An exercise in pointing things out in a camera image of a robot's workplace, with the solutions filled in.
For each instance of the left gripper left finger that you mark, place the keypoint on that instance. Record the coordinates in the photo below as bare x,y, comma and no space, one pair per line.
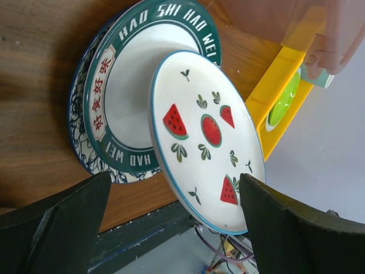
55,234

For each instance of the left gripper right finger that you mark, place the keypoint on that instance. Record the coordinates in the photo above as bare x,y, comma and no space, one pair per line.
289,236

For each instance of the pink translucent plastic bin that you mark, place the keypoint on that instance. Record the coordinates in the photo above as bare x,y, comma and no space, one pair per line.
327,32

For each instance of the blue floral plate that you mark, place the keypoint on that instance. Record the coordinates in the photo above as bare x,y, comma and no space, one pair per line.
76,129

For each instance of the green plate white rim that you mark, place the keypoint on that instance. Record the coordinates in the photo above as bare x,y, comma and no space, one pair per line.
283,103

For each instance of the light blue mug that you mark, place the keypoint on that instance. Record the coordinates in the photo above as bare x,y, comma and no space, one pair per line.
323,79

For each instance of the green rim lettered plate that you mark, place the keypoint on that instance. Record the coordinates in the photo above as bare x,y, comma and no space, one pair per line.
115,97

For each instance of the yellow plastic tray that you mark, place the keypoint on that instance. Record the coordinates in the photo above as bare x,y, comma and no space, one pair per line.
279,94

